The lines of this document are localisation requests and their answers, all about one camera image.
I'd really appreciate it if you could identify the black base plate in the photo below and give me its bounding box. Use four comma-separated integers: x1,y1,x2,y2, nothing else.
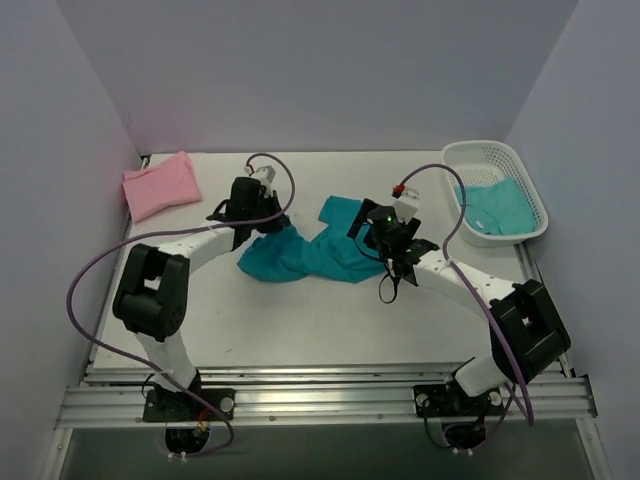
142,385,236,423
412,383,505,418

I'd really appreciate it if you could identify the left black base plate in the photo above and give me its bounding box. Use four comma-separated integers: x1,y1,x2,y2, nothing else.
142,385,236,423

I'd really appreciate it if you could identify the folded pink t shirt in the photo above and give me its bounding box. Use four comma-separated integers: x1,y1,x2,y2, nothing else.
122,151,202,223

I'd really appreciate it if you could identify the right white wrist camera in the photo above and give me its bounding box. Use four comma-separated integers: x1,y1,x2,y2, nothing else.
392,184,420,224

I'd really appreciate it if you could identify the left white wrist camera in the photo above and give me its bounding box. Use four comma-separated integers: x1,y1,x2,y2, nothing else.
244,165,276,190

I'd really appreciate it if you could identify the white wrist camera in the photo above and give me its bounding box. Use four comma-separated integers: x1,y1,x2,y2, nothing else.
244,165,276,190
392,184,420,224

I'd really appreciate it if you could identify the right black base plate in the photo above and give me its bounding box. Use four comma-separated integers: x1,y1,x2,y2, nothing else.
412,383,505,418

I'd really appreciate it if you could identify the white plastic basket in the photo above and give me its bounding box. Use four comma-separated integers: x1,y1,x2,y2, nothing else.
442,140,549,248

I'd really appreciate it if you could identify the thin black cable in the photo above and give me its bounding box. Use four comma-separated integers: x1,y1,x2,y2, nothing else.
352,224,404,304

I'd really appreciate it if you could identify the light teal t shirt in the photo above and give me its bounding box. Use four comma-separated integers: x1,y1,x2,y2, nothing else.
464,178,536,236

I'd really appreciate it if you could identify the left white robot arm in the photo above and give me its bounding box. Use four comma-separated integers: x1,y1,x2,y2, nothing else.
112,167,290,419

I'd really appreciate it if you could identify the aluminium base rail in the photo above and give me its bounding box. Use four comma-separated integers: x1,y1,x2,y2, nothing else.
53,364,599,430

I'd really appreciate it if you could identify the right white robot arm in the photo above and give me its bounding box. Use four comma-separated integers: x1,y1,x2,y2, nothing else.
348,199,571,413

